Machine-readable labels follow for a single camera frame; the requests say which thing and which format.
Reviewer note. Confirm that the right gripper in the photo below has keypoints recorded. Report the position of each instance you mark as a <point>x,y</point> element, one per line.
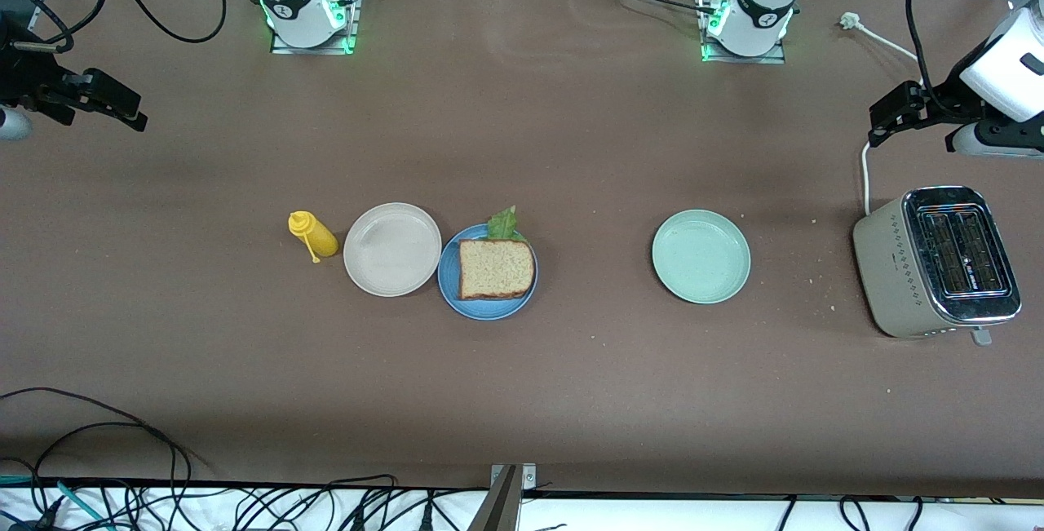
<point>24,78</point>

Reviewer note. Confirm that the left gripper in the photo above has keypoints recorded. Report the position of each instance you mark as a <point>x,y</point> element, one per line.
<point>946,100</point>

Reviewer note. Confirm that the yellow squeeze bottle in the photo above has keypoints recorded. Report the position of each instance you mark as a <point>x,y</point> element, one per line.
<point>320,239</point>

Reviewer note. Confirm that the green lettuce leaf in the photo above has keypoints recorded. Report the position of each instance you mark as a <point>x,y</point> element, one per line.
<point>503,225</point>

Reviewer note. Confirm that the rounded brown bread slice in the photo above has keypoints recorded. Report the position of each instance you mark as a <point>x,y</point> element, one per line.
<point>496,268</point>

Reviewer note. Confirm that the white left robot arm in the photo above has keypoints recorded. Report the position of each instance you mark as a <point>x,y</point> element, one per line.
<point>758,9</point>

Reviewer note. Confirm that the pale green plate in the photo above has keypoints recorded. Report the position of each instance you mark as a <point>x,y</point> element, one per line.
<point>701,256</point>

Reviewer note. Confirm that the beige plate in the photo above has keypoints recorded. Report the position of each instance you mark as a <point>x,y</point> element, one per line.
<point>391,250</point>

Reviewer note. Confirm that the blue plate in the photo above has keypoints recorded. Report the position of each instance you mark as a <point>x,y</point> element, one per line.
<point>481,309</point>

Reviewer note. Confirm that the beige and chrome toaster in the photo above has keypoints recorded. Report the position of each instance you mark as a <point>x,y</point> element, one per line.
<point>889,270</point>

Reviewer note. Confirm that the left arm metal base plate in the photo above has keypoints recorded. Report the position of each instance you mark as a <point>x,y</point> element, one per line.
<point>775,59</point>

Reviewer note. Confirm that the aluminium profile post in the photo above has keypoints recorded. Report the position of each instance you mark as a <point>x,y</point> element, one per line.
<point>506,506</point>

